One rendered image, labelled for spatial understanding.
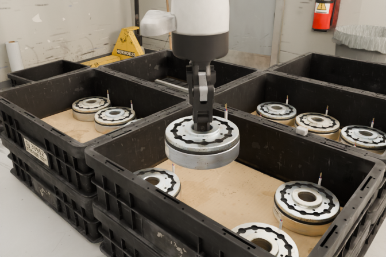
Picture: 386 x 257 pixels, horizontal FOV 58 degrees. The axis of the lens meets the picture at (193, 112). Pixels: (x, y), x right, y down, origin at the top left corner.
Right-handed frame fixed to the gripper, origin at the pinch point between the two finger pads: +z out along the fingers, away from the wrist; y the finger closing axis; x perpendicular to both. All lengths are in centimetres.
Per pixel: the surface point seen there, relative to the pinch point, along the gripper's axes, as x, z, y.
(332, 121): -33.4, 13.7, 28.3
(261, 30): -83, 46, 323
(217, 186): -3.5, 16.5, 8.0
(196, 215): 1.3, 6.6, -11.8
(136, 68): 17, 10, 64
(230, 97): -9.4, 8.9, 34.2
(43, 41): 151, 55, 333
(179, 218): 3.4, 8.0, -10.5
